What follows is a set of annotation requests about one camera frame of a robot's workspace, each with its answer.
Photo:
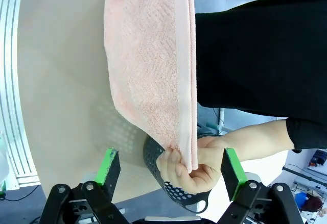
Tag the person's left forearm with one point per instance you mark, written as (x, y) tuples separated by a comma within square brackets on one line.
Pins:
[(263, 142)]

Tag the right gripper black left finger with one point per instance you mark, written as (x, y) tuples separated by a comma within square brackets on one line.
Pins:
[(112, 173)]

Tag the pink terry towel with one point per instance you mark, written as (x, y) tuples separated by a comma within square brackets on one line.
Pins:
[(148, 68)]

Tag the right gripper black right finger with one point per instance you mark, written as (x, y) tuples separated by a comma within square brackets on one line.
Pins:
[(230, 175)]

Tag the white table with rounded corners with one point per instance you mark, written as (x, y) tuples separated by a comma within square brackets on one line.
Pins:
[(122, 137)]

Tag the person's left hand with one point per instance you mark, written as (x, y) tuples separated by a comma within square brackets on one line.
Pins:
[(204, 162)]

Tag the white ribbed rail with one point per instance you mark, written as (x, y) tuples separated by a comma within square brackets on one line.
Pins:
[(12, 106)]

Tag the person in black t-shirt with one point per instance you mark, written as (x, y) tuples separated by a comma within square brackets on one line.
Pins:
[(255, 55)]

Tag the black perforated plastic basket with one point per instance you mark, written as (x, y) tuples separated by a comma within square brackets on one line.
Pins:
[(190, 207)]

